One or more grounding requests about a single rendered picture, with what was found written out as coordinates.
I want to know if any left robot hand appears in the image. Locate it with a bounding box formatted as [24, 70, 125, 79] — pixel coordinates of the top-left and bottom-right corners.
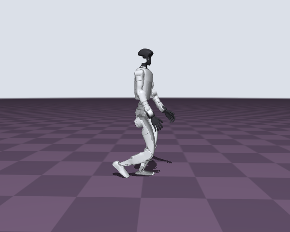
[162, 106, 175, 123]

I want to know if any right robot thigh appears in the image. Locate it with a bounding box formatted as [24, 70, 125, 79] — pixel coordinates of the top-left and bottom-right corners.
[134, 114, 155, 159]

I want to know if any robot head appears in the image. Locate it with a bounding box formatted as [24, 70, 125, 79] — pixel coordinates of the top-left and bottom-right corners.
[138, 48, 153, 69]

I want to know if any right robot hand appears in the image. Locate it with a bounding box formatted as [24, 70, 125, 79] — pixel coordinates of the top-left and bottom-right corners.
[147, 113, 163, 131]

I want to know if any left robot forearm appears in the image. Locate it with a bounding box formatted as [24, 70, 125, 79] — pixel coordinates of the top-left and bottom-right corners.
[152, 94, 164, 112]

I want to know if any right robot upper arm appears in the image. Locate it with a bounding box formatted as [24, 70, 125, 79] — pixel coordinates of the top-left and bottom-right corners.
[135, 70, 145, 98]

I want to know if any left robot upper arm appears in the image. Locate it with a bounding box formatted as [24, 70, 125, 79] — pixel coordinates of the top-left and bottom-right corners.
[150, 82, 157, 97]

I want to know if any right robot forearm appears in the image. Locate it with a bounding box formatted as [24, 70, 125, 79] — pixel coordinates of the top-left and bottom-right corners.
[139, 90, 153, 116]

